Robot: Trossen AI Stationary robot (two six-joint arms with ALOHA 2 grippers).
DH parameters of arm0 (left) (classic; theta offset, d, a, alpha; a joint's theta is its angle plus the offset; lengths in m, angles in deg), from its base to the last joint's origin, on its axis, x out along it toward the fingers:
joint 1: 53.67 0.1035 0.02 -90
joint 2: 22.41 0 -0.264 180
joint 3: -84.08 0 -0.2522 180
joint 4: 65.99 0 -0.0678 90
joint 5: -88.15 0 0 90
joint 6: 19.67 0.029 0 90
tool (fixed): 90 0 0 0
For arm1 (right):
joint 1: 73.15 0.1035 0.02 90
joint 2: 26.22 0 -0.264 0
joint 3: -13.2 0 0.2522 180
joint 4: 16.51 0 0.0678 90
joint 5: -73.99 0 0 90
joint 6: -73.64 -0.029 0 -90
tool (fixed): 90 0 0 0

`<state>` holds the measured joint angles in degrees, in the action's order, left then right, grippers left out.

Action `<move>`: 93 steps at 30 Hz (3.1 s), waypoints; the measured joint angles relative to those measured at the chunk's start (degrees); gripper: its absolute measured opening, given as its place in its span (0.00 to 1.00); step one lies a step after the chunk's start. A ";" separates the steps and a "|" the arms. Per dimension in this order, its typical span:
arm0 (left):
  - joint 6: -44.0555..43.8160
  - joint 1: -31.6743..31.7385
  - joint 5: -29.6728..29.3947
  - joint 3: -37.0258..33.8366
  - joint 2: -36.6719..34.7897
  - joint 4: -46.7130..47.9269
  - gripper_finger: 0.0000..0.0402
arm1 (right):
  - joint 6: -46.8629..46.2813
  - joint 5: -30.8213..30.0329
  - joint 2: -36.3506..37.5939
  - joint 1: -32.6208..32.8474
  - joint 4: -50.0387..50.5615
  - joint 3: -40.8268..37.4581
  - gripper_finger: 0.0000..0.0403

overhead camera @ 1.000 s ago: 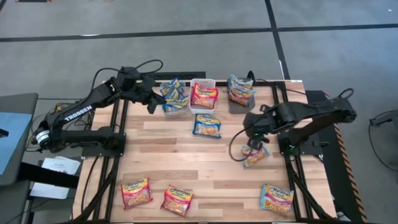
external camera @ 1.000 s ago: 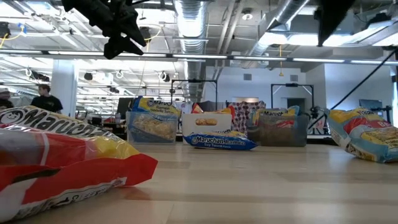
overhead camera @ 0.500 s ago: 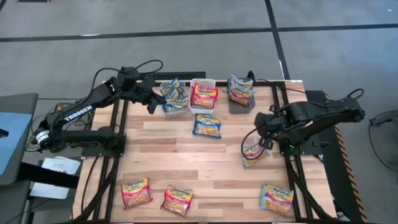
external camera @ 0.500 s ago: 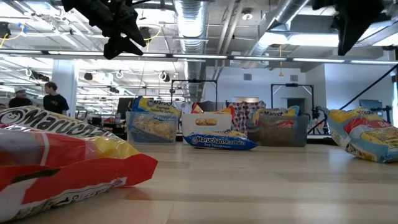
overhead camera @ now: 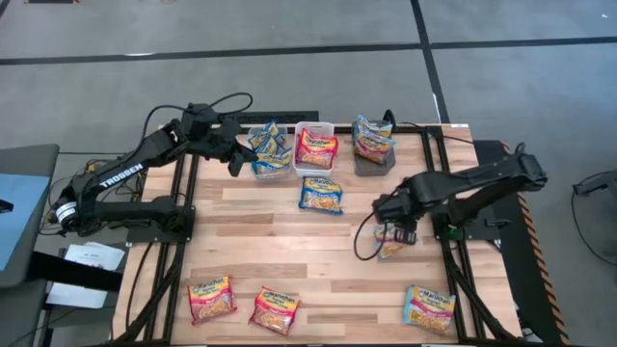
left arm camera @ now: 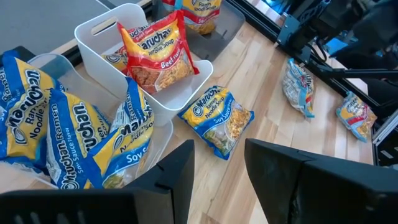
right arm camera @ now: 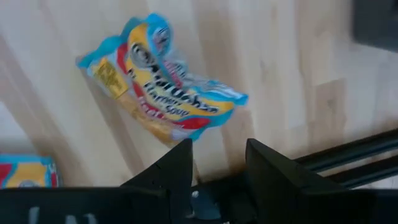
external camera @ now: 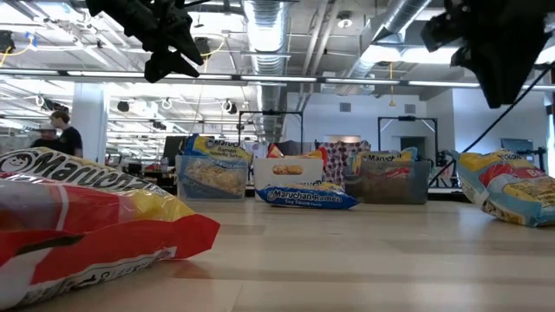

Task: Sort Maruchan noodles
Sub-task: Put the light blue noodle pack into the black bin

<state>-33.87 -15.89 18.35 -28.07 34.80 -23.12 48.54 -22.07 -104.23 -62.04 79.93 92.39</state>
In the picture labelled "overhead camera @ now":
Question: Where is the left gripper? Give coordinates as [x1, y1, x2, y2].
[185, 120, 259, 178]

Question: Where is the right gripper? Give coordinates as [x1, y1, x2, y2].
[371, 190, 420, 246]

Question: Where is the light blue beef ramen pack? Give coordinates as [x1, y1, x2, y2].
[373, 224, 418, 260]
[356, 114, 394, 139]
[403, 284, 457, 334]
[354, 129, 397, 165]

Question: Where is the red beef ramen pack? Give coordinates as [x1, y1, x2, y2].
[248, 284, 301, 337]
[186, 274, 238, 327]
[294, 128, 339, 170]

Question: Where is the clear plastic bin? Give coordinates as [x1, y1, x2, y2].
[247, 119, 294, 182]

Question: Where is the white plastic bin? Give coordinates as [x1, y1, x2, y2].
[293, 120, 336, 178]

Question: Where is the grey plastic bin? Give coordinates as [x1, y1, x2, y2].
[352, 120, 397, 178]

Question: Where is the black hazard striped floor mat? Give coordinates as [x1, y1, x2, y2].
[471, 139, 573, 346]

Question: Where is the white paper sheet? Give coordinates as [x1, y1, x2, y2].
[45, 281, 110, 309]
[64, 242, 126, 272]

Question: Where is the black beam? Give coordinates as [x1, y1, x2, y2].
[28, 250, 124, 294]

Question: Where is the grey desk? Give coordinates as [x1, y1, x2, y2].
[0, 143, 62, 347]

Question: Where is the blue sheet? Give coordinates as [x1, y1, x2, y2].
[0, 173, 52, 271]

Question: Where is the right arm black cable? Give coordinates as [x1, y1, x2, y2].
[353, 210, 389, 262]

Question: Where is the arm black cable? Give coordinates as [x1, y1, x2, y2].
[353, 210, 389, 262]
[139, 91, 255, 146]

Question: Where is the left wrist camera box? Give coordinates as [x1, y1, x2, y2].
[192, 103, 219, 127]

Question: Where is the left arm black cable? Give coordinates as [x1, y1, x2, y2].
[139, 91, 255, 146]

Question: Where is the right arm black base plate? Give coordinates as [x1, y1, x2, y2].
[429, 206, 505, 242]

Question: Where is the black aluminium table frame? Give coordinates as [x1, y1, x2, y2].
[113, 123, 524, 346]

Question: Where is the long black cable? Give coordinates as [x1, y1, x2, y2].
[383, 109, 478, 146]

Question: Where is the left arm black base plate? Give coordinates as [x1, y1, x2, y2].
[125, 204, 197, 244]

